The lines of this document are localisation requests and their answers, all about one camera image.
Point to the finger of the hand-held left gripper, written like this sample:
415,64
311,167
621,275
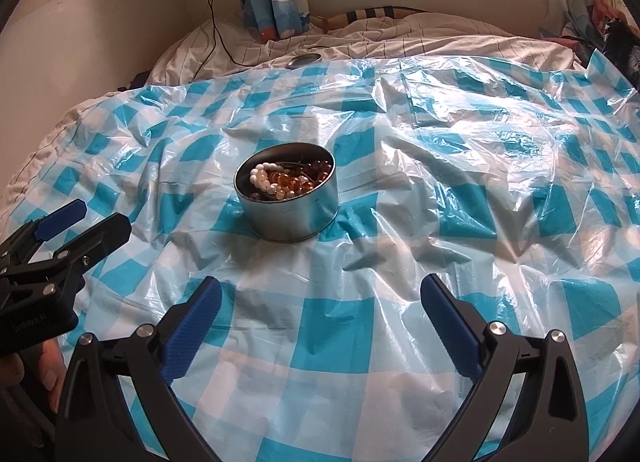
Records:
62,217
107,232

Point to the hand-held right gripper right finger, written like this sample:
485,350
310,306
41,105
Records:
450,327

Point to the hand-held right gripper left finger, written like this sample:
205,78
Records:
192,327

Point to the round metal tin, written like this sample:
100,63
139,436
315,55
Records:
290,217

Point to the person's left hand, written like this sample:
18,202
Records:
50,367

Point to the blue checkered plastic sheet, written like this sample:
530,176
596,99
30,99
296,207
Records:
400,242

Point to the round metal tin lid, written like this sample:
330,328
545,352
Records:
303,61

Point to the white striped duvet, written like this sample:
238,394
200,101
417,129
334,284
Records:
400,37

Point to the dark striped pillow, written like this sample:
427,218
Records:
370,13

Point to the dark printed cloth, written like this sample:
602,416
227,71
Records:
620,42

